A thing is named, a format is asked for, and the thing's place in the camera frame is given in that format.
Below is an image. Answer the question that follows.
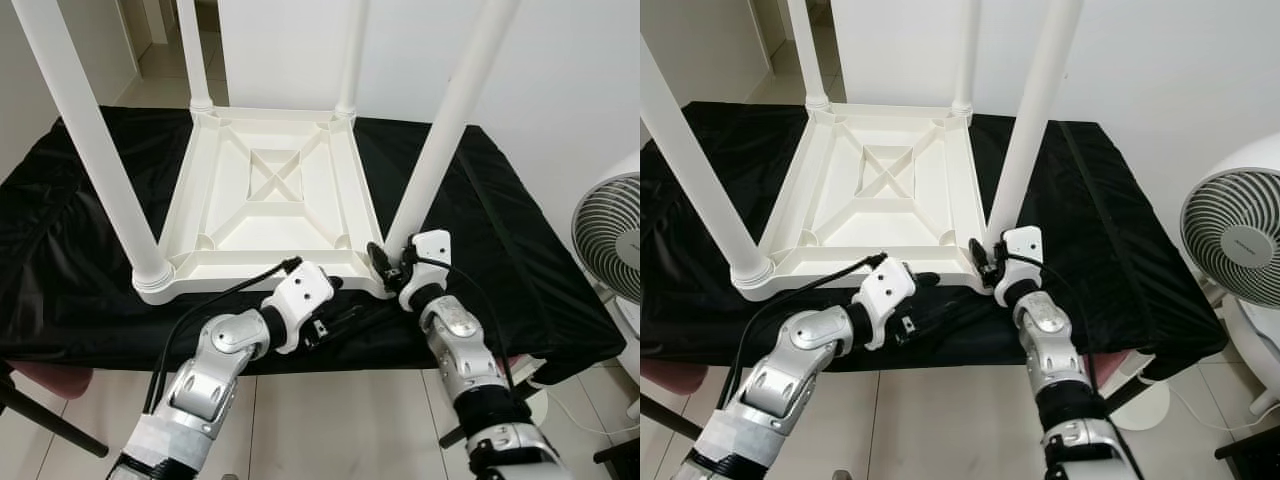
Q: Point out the white plastic table leg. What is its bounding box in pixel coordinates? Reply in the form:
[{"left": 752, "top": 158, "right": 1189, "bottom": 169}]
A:
[
  {"left": 640, "top": 40, "right": 776, "bottom": 293},
  {"left": 176, "top": 0, "right": 216, "bottom": 113},
  {"left": 383, "top": 0, "right": 523, "bottom": 259},
  {"left": 786, "top": 0, "right": 831, "bottom": 111},
  {"left": 950, "top": 0, "right": 983, "bottom": 116},
  {"left": 985, "top": 0, "right": 1086, "bottom": 251},
  {"left": 10, "top": 0, "right": 176, "bottom": 296},
  {"left": 333, "top": 0, "right": 371, "bottom": 119}
]

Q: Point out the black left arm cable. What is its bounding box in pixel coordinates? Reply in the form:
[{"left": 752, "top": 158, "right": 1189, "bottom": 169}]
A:
[
  {"left": 145, "top": 255, "right": 304, "bottom": 416},
  {"left": 728, "top": 252, "right": 889, "bottom": 411}
]

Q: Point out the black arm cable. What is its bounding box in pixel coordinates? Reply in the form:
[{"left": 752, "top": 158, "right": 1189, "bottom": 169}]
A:
[
  {"left": 1000, "top": 252, "right": 1111, "bottom": 401},
  {"left": 405, "top": 255, "right": 521, "bottom": 401},
  {"left": 728, "top": 252, "right": 889, "bottom": 411},
  {"left": 145, "top": 255, "right": 304, "bottom": 416}
]

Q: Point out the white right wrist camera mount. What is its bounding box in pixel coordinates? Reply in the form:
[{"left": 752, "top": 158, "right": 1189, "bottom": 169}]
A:
[
  {"left": 993, "top": 225, "right": 1044, "bottom": 308},
  {"left": 398, "top": 229, "right": 453, "bottom": 313}
]

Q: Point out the white pedestal fan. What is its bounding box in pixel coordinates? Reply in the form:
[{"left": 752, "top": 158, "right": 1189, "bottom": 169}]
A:
[
  {"left": 570, "top": 155, "right": 641, "bottom": 306},
  {"left": 1110, "top": 135, "right": 1280, "bottom": 431}
]

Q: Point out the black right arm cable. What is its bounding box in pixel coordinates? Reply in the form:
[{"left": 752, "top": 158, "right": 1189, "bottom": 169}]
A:
[
  {"left": 1000, "top": 252, "right": 1111, "bottom": 401},
  {"left": 405, "top": 255, "right": 521, "bottom": 401}
]

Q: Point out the black storage rack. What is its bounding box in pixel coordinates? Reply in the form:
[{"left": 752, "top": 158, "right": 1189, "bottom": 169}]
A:
[
  {"left": 593, "top": 438, "right": 641, "bottom": 480},
  {"left": 1215, "top": 440, "right": 1280, "bottom": 480}
]

